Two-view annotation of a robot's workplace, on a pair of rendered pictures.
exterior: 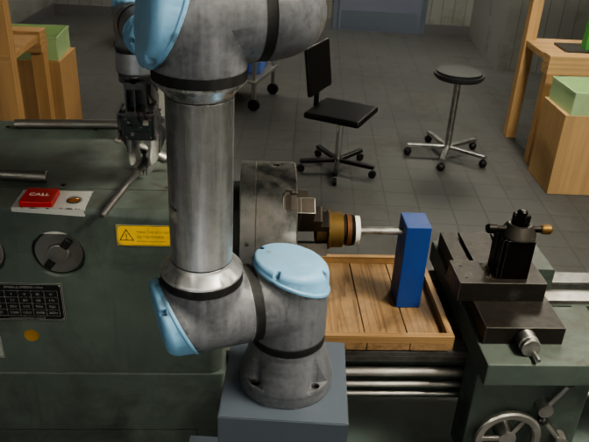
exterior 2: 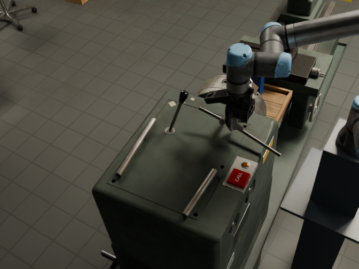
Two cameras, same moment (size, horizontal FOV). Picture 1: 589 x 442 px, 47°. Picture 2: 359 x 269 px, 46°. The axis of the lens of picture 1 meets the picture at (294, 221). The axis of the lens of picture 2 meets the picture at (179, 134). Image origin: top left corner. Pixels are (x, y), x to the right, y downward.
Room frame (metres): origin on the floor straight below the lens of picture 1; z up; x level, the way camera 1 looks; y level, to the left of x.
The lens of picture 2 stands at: (0.80, 1.26, 2.42)
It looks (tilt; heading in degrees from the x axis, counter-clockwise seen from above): 48 degrees down; 306
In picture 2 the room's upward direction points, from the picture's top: 6 degrees counter-clockwise
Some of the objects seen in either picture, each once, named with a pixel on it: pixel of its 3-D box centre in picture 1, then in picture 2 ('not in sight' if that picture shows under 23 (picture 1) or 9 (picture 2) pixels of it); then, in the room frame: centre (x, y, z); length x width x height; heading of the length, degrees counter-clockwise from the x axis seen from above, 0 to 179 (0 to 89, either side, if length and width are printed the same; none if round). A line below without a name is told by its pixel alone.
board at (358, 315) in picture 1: (377, 298); (249, 102); (1.42, -0.22, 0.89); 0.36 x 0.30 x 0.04; 4
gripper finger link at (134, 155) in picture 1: (133, 156); (235, 126); (1.24, 0.32, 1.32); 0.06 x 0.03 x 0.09; 4
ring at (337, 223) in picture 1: (334, 229); not in sight; (1.41, -0.10, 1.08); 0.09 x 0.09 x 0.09; 4
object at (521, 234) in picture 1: (519, 228); not in sight; (1.36, -0.51, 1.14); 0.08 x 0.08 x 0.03
